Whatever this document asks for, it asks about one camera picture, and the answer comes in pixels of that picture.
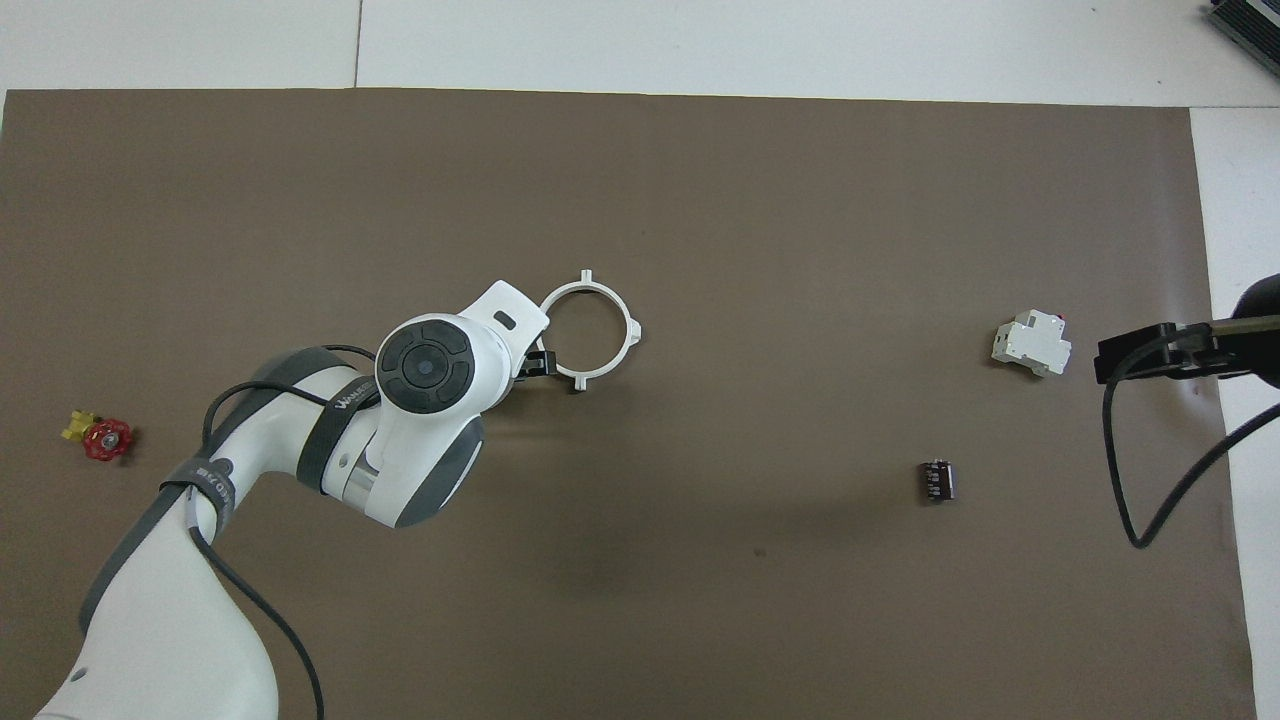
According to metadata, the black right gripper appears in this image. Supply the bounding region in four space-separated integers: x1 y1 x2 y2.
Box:
1097 322 1233 385

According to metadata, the white half pipe clamp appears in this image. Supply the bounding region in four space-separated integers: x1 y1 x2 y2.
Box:
583 270 642 393
540 270 591 393

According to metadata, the white circuit breaker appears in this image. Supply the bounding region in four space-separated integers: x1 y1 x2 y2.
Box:
990 310 1073 379

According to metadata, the brown table mat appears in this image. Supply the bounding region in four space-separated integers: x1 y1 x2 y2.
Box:
0 88 1259 720

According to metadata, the red yellow valve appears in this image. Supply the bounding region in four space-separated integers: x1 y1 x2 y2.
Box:
62 408 134 462

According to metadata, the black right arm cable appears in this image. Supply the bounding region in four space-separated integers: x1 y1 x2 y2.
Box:
1102 335 1280 549

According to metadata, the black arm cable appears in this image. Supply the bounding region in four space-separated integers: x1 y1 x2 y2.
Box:
1102 335 1280 549
190 345 377 720

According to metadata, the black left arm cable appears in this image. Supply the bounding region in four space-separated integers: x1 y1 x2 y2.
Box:
190 345 377 720

